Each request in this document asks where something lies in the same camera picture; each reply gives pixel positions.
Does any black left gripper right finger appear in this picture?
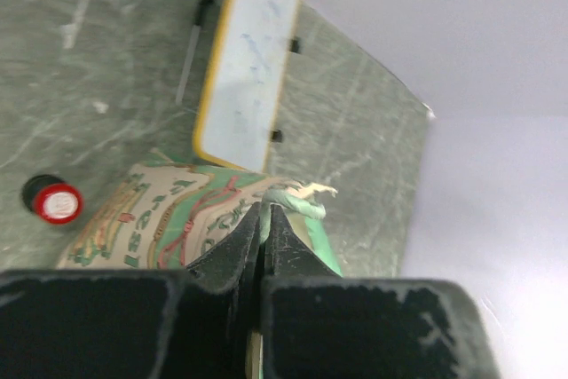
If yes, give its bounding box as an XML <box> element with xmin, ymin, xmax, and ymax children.
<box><xmin>263</xmin><ymin>205</ymin><xmax>339</xmax><ymax>279</ymax></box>

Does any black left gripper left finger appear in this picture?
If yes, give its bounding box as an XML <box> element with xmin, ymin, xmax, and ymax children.
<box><xmin>186</xmin><ymin>202</ymin><xmax>261</xmax><ymax>294</ymax></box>

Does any green paper gift bag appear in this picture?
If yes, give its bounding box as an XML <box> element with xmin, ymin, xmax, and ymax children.
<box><xmin>56</xmin><ymin>147</ymin><xmax>343</xmax><ymax>379</ymax></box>

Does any small yellow-framed whiteboard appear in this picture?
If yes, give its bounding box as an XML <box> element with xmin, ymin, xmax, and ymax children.
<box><xmin>193</xmin><ymin>0</ymin><xmax>301</xmax><ymax>172</ymax></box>

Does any red and black marker cap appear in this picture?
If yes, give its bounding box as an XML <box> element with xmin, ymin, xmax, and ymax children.
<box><xmin>20</xmin><ymin>174</ymin><xmax>83</xmax><ymax>225</ymax></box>

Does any black marker pen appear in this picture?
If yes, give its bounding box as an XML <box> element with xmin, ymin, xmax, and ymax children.
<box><xmin>175</xmin><ymin>0</ymin><xmax>216</xmax><ymax>106</ymax></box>

